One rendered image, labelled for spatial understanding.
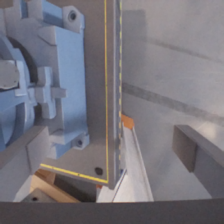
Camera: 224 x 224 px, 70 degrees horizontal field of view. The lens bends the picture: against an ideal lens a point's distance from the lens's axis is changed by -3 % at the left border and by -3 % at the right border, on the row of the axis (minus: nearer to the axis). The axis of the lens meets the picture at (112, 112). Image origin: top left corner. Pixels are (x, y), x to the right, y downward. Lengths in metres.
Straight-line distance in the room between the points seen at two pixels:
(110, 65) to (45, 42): 0.22
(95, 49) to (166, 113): 0.53
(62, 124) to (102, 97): 0.18
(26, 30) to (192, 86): 0.75
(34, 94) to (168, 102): 0.68
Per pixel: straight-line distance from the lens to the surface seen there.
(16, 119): 0.48
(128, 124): 0.91
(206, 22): 0.94
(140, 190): 0.61
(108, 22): 0.61
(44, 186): 1.39
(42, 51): 0.56
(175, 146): 0.17
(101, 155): 0.71
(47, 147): 0.17
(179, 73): 0.91
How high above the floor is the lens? 0.91
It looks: 64 degrees down
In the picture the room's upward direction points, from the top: 125 degrees counter-clockwise
